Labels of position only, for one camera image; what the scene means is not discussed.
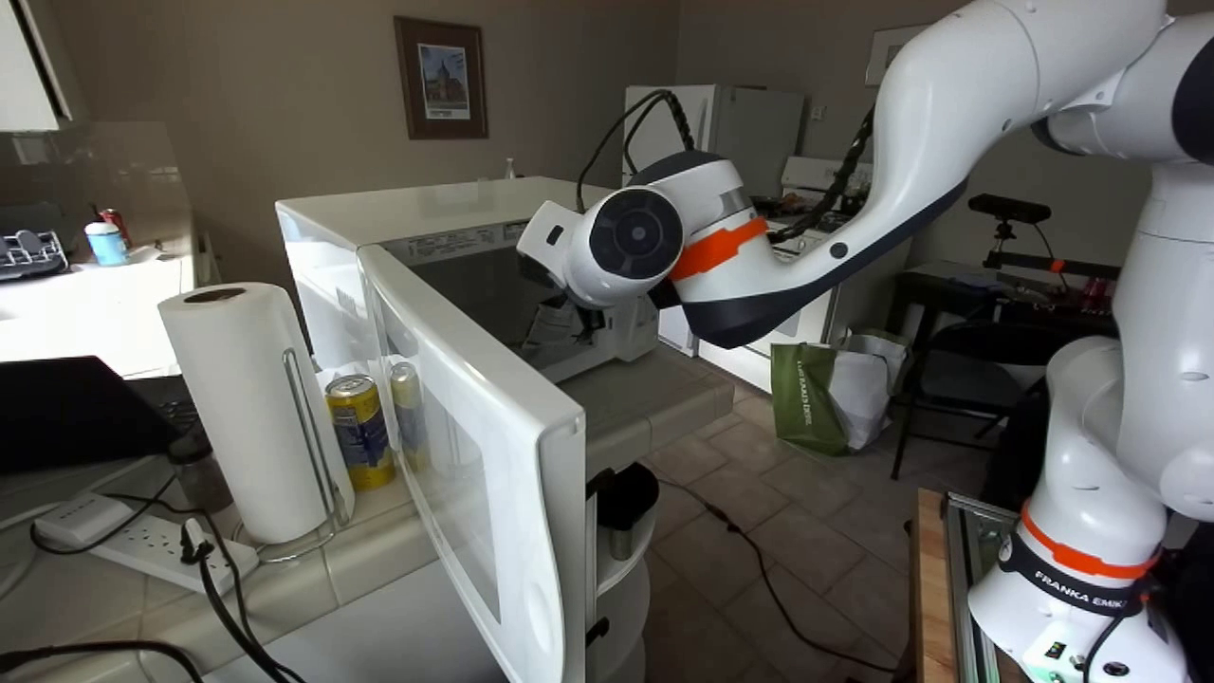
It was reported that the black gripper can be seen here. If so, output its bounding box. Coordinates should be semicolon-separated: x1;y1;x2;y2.
528;261;604;342

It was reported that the white microwave oven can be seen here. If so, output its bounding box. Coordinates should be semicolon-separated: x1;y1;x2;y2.
268;171;670;422

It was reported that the white microwave door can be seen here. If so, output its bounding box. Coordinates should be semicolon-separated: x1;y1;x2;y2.
360;246;583;683

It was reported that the green shopping bag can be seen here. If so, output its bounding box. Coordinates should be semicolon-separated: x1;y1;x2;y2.
770;347;850;457

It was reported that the yellow blue drink can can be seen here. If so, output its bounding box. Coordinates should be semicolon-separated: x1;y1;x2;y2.
327;376;394;491

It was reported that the white refrigerator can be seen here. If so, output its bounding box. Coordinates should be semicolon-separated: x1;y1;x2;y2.
621;84;804;203

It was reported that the white kitchen stove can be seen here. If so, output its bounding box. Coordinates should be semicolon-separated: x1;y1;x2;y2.
655;152;913;394

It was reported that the white plastic bag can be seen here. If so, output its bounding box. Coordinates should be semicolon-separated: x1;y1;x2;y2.
826;348;893;452

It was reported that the white paper towel roll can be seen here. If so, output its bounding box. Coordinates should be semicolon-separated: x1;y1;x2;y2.
158;282;351;547

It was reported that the black folding stand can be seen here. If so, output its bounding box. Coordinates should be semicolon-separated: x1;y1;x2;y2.
893;195;1118;471

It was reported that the white power strip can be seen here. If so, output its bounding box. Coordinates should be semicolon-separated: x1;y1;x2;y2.
35;494;259;594

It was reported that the blue white bottle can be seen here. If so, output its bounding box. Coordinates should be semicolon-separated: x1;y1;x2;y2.
82;220;127;265

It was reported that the black dish rack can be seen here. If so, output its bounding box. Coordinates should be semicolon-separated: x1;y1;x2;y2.
0;227;69;282

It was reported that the black floor cable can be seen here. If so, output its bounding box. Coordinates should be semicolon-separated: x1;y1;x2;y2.
655;475;905;681

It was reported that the framed wall picture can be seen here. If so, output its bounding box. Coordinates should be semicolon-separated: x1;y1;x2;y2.
394;17;490;139

